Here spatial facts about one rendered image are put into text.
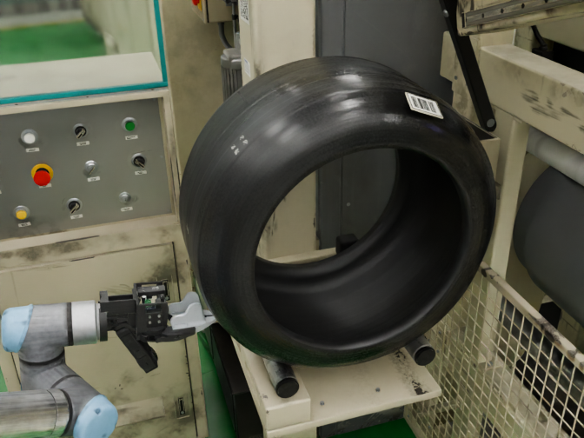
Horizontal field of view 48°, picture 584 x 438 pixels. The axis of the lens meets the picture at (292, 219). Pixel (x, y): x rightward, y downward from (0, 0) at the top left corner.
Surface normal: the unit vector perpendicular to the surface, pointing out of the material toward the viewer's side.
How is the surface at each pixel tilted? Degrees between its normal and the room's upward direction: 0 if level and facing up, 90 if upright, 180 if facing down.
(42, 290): 90
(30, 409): 55
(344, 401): 0
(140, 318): 90
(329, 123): 45
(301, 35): 90
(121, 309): 90
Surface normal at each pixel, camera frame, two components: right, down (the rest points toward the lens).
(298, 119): -0.09, -0.25
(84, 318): 0.27, -0.33
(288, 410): 0.29, 0.45
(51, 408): 0.77, -0.41
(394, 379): -0.02, -0.88
